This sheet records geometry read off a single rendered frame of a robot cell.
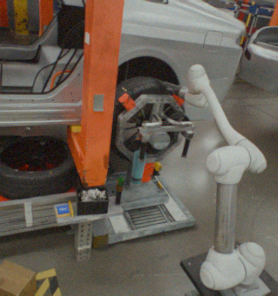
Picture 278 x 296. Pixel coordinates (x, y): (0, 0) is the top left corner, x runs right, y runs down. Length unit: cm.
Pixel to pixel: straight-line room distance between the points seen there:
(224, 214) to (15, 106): 156
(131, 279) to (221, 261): 78
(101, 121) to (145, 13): 90
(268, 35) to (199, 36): 315
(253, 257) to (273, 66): 313
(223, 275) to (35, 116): 162
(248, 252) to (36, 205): 141
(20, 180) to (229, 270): 144
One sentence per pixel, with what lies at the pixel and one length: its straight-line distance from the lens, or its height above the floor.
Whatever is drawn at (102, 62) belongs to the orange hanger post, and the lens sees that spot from 157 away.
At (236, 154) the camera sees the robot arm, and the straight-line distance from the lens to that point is 139.
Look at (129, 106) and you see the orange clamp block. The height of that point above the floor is 106.
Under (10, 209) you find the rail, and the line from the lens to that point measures 208.
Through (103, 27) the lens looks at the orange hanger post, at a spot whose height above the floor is 154.
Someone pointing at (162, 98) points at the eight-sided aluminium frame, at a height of 111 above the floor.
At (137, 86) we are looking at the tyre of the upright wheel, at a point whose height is 115.
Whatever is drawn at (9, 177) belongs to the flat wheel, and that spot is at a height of 49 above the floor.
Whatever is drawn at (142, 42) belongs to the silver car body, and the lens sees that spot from 220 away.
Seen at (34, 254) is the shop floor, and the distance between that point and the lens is 223.
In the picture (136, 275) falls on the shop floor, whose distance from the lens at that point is 212.
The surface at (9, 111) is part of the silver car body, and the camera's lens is 216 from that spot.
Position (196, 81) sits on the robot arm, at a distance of 169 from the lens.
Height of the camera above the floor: 170
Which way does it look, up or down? 30 degrees down
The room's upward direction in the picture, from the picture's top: 9 degrees clockwise
